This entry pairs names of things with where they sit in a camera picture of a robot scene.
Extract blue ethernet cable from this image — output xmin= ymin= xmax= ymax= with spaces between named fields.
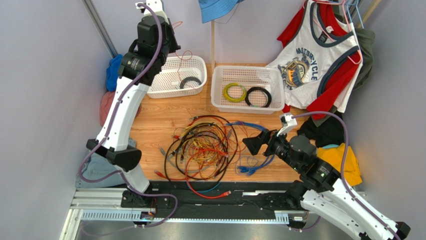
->
xmin=226 ymin=120 xmax=277 ymax=177

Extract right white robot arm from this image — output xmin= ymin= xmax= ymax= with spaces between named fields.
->
xmin=242 ymin=130 xmax=411 ymax=240

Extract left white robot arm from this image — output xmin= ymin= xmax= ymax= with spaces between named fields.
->
xmin=83 ymin=0 xmax=181 ymax=207

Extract blue cloth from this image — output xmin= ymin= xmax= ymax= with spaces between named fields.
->
xmin=106 ymin=54 xmax=123 ymax=92

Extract left white plastic basket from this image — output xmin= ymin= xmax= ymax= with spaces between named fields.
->
xmin=147 ymin=55 xmax=207 ymax=99

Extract white plastic basket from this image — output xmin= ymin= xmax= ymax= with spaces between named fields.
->
xmin=147 ymin=55 xmax=207 ymax=99
xmin=210 ymin=65 xmax=285 ymax=115

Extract red shirt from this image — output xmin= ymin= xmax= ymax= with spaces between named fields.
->
xmin=276 ymin=3 xmax=364 ymax=121

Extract right white plastic basket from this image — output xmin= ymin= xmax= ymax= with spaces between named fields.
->
xmin=210 ymin=65 xmax=285 ymax=115

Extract black cloth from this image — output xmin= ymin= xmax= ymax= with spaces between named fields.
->
xmin=297 ymin=114 xmax=345 ymax=148

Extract blue bucket hat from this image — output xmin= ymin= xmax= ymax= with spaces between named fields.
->
xmin=197 ymin=0 xmax=244 ymax=24

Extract pink cloth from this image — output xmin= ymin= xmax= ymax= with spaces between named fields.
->
xmin=99 ymin=91 xmax=142 ymax=128

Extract yellow cloth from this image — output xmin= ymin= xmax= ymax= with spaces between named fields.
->
xmin=317 ymin=143 xmax=363 ymax=187

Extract white motorcycle tank top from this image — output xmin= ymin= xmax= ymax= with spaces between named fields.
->
xmin=266 ymin=0 xmax=364 ymax=114

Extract dark green garment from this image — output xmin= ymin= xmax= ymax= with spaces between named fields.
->
xmin=326 ymin=14 xmax=376 ymax=90

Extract light blue jeans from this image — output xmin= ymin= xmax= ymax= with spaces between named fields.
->
xmin=74 ymin=153 xmax=125 ymax=189

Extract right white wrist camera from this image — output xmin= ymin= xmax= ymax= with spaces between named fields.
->
xmin=277 ymin=112 xmax=298 ymax=136

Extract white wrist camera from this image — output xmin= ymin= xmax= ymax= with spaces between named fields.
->
xmin=277 ymin=112 xmax=298 ymax=136
xmin=135 ymin=0 xmax=171 ymax=25

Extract thick black cable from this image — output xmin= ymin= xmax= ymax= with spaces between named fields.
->
xmin=164 ymin=114 xmax=239 ymax=191

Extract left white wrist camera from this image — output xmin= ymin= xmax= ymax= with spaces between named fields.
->
xmin=135 ymin=0 xmax=171 ymax=25

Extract black coiled cable right basket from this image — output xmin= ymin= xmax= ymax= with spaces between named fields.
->
xmin=244 ymin=86 xmax=272 ymax=108

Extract black coiled cable basket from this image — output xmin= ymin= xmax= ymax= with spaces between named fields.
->
xmin=244 ymin=86 xmax=272 ymax=108
xmin=179 ymin=76 xmax=203 ymax=90

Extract yellow cable bundle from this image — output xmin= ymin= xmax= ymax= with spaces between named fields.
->
xmin=179 ymin=122 xmax=231 ymax=174

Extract thin blue wire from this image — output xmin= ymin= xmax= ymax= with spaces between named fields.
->
xmin=186 ymin=179 xmax=222 ymax=194

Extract yellow coiled cable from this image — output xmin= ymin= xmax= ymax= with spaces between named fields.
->
xmin=222 ymin=82 xmax=248 ymax=103

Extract black coiled cable left basket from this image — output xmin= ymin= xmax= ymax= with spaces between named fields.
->
xmin=179 ymin=76 xmax=203 ymax=90

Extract aluminium frame post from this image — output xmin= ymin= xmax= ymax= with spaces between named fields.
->
xmin=82 ymin=0 xmax=118 ymax=58

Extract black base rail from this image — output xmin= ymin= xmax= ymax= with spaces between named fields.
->
xmin=71 ymin=180 xmax=367 ymax=231

